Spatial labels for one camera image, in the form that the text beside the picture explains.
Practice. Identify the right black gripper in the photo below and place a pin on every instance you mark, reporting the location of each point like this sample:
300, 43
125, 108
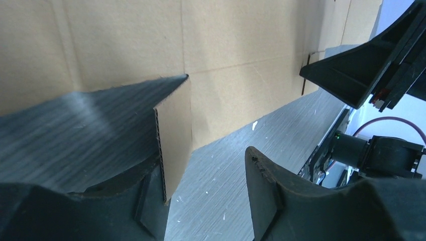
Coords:
393, 61

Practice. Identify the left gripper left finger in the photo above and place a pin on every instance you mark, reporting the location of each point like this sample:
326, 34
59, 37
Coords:
86, 166

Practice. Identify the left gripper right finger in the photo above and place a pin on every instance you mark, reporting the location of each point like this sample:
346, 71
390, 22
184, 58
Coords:
285, 206

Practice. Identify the brown cardboard box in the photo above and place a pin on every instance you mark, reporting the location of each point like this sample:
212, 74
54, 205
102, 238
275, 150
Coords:
242, 58

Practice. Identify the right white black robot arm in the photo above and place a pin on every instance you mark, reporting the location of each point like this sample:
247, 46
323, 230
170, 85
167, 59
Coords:
377, 157

